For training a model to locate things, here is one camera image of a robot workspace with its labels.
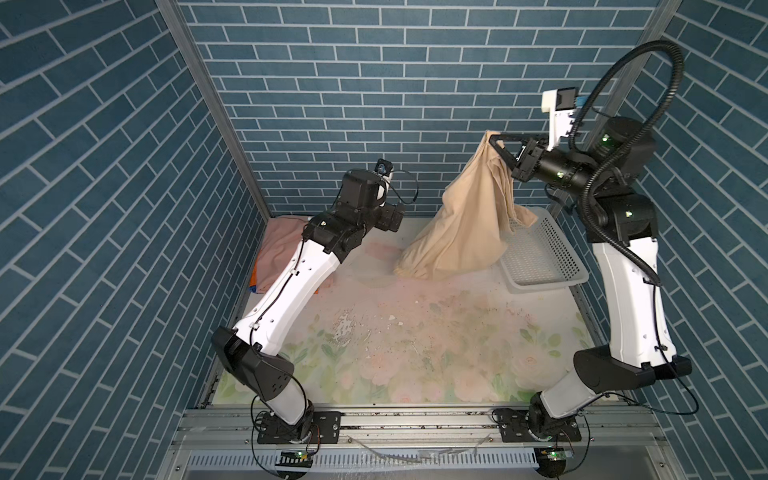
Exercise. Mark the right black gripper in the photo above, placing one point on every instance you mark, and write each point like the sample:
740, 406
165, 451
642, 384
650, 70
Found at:
527, 158

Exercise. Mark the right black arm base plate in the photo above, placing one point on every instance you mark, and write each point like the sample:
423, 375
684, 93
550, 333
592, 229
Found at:
520, 426

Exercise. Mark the rainbow striped shorts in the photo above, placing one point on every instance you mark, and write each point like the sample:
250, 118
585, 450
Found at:
253, 282

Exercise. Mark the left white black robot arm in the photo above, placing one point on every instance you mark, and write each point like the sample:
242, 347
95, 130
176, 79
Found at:
250, 351

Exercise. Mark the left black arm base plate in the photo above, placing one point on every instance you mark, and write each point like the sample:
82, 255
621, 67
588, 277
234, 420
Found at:
321, 427

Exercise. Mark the left green circuit board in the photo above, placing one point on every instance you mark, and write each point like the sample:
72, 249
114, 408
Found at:
294, 459

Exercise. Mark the white plastic laundry basket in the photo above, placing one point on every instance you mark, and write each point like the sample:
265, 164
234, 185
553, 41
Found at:
540, 257

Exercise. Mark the right green circuit board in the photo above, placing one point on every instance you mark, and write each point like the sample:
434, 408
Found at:
551, 458

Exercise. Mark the pink shorts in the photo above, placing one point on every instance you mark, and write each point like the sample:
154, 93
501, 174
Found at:
281, 238

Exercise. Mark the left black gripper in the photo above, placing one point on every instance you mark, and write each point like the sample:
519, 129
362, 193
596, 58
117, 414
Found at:
385, 220

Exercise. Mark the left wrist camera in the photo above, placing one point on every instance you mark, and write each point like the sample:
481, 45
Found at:
384, 169

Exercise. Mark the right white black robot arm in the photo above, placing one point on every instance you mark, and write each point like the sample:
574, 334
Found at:
624, 239

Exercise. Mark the beige shorts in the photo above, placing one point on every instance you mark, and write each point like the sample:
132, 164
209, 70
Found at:
467, 233

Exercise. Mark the green circuit board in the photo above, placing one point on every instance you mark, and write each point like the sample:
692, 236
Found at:
294, 459
551, 458

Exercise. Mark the aluminium mounting rail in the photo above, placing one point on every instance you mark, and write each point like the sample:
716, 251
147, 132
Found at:
422, 442

